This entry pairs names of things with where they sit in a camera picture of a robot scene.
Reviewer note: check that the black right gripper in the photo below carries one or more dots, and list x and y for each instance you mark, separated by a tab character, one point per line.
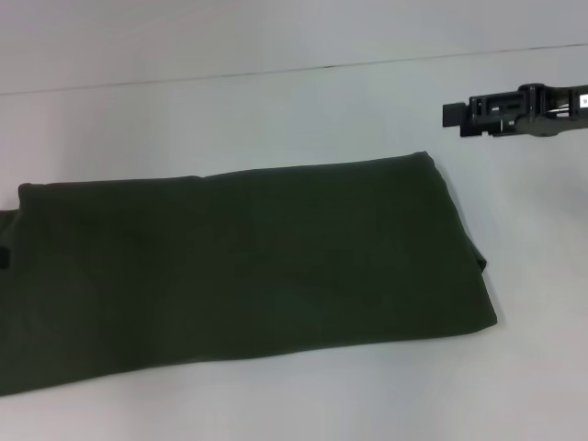
556	112

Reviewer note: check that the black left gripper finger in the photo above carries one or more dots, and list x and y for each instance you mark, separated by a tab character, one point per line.
4	256

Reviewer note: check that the dark green FREE t-shirt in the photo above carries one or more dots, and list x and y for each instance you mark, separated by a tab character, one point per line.
229	275

